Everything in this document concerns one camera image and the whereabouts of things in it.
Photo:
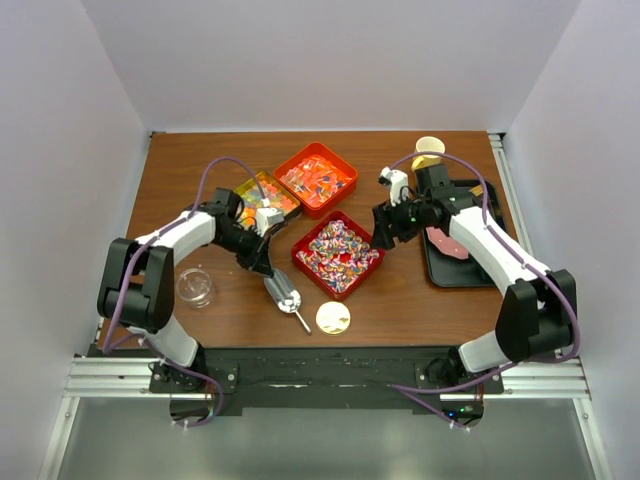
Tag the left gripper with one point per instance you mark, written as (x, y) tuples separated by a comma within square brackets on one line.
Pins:
[(257, 259)]

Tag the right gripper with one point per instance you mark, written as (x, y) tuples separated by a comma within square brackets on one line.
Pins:
[(385, 215)]

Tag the metal scoop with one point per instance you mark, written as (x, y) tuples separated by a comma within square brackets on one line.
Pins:
[(286, 297)]

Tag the black tray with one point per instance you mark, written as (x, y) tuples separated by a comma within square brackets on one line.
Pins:
[(447, 272)]

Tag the clear glass jar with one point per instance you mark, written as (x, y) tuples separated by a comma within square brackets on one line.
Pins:
[(194, 286)]

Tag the red lollipop tin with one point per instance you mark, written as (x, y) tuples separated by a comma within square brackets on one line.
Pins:
[(337, 255)]

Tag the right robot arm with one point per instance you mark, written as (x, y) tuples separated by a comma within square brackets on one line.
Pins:
[(538, 314)]

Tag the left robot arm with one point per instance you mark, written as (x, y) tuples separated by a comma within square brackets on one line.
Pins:
[(137, 288)]

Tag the pink dotted plate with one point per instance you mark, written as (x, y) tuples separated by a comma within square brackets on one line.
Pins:
[(446, 245)]

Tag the black gummy candy tin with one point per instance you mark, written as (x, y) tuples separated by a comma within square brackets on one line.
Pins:
[(279, 197)]

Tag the yellow mug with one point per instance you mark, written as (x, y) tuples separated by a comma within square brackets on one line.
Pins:
[(428, 149)]

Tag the gold chopsticks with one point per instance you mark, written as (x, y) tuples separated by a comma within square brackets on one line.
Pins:
[(477, 191)]

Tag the orange candy tin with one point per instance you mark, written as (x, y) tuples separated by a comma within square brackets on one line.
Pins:
[(318, 177)]

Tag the gold round lid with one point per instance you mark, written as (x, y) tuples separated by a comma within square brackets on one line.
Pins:
[(333, 318)]

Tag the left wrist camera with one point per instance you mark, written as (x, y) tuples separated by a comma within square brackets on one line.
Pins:
[(267, 217)]

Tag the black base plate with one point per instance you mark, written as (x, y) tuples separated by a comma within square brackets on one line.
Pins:
[(232, 380)]

